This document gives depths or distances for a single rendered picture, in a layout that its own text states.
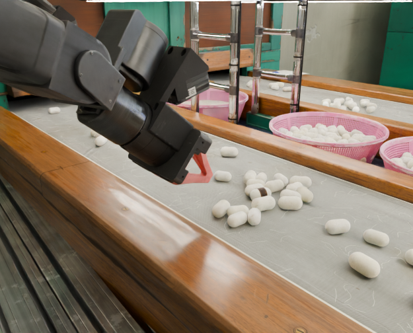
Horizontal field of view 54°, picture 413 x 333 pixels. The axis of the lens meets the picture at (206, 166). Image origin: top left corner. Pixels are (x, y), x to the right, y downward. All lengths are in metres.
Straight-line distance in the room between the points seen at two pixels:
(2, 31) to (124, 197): 0.35
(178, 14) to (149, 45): 1.12
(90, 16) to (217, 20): 0.53
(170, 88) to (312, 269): 0.27
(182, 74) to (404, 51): 3.13
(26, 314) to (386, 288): 0.43
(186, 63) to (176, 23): 1.10
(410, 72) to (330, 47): 0.63
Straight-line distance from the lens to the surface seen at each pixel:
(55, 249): 0.70
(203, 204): 0.64
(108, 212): 0.58
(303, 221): 0.61
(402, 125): 1.07
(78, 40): 0.37
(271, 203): 0.62
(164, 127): 0.45
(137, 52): 0.44
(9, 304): 0.61
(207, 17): 1.67
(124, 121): 0.43
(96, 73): 0.37
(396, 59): 3.56
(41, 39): 0.34
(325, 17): 3.46
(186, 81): 0.47
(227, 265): 0.46
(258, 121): 1.28
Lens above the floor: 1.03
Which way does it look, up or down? 22 degrees down
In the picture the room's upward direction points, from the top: straight up
